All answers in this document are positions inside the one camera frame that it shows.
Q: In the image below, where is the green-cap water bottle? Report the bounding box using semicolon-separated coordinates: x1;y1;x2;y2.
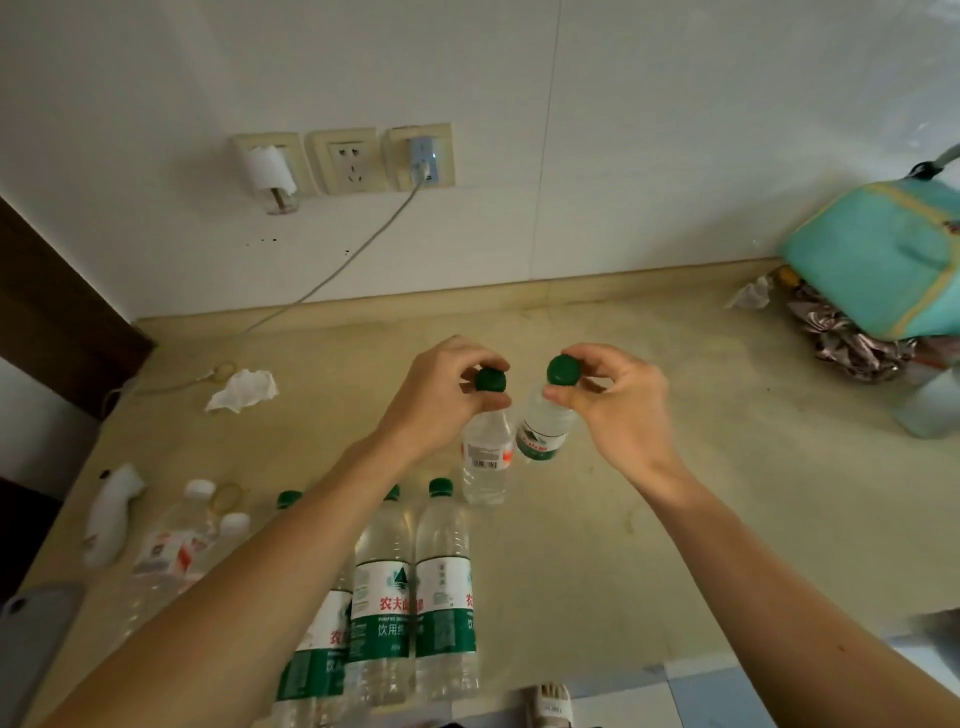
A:
514;353;583;464
459;365;517;506

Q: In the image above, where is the grey smartphone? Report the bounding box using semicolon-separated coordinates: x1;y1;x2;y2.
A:
0;581;88;728

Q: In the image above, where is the teal handbag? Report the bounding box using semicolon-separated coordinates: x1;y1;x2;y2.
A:
779;143;960;340

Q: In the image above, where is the white charger plug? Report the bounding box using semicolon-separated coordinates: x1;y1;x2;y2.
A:
241;146;301;217

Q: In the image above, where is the person's left hand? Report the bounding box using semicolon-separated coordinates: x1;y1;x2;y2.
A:
374;335;513;466

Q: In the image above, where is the person's right forearm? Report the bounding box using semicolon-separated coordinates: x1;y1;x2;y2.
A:
644;464;960;728

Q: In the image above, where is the thin grey cable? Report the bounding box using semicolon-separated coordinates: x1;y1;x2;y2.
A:
101;179;429;418

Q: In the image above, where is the row of bottles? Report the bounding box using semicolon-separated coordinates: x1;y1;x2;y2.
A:
104;477;481;728

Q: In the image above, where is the white plastic handheld device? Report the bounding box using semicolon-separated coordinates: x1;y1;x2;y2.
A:
80;462;148;568

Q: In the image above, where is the white sandal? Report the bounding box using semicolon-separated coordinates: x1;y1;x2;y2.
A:
523;682;575;728

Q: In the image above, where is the beige table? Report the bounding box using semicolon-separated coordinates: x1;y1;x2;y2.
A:
14;258;960;728

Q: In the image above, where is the clear bag of brown snacks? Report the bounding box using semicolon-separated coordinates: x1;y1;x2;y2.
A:
783;281;920;385

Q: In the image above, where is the person's left forearm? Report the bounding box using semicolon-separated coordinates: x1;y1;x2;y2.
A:
37;434;421;728

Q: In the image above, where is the crumpled white tissue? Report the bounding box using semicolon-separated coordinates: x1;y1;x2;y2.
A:
204;367;280;414
723;275;774;311

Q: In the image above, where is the person's right hand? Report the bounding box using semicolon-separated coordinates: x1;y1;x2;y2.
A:
541;343;695;493

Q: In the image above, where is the blue-grey plug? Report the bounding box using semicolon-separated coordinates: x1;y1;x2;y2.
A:
408;136;440;184

